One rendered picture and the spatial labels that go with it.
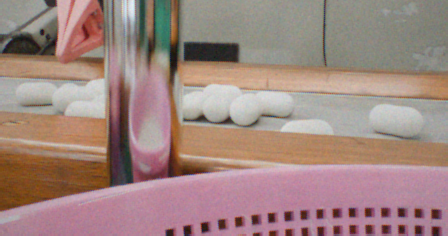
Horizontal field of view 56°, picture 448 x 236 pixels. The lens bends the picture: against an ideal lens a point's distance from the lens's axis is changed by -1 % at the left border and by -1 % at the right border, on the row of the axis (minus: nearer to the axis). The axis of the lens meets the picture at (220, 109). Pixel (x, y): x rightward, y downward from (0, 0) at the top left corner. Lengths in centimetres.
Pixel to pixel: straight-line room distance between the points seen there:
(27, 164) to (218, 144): 7
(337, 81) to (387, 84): 5
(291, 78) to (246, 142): 34
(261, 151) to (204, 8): 233
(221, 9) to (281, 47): 40
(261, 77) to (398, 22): 198
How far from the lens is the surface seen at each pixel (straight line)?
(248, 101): 30
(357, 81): 51
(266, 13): 242
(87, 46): 52
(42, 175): 17
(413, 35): 247
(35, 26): 100
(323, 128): 24
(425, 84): 52
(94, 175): 16
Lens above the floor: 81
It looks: 10 degrees down
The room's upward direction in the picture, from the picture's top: 1 degrees clockwise
